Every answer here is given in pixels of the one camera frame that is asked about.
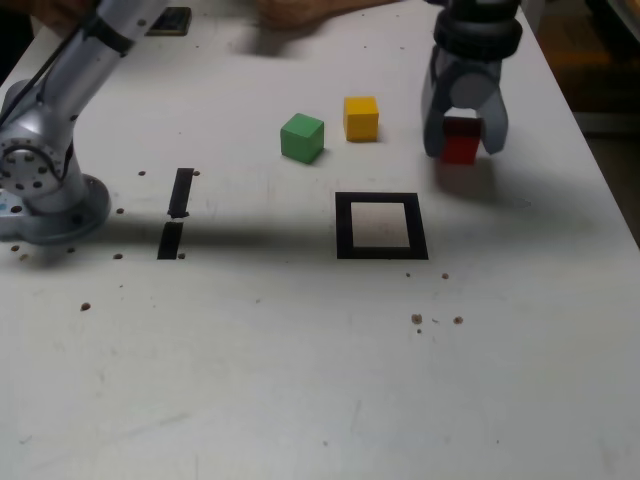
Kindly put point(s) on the black tape strip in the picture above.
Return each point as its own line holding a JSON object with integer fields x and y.
{"x": 180, "y": 192}

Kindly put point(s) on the person's right hand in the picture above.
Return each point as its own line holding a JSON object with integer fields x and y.
{"x": 65, "y": 10}

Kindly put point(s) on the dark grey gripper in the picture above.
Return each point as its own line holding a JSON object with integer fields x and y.
{"x": 470, "y": 64}

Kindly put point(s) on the grey metal post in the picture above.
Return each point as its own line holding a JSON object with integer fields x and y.
{"x": 533, "y": 15}

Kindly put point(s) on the red cube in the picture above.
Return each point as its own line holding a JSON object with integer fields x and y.
{"x": 460, "y": 147}

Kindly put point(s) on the black smartphone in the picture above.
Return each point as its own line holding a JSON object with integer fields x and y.
{"x": 170, "y": 21}

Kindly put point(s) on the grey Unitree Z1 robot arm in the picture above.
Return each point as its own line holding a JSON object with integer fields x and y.
{"x": 30, "y": 165}

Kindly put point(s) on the grey metal beam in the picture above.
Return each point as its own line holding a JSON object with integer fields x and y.
{"x": 607, "y": 122}

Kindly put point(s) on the green cube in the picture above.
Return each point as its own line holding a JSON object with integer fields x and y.
{"x": 297, "y": 142}

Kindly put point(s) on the yellow cube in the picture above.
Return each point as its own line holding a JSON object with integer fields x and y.
{"x": 361, "y": 125}

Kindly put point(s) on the black tape square outline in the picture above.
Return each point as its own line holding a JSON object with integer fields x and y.
{"x": 345, "y": 225}

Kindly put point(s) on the person's left hand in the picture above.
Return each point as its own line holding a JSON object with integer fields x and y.
{"x": 290, "y": 12}

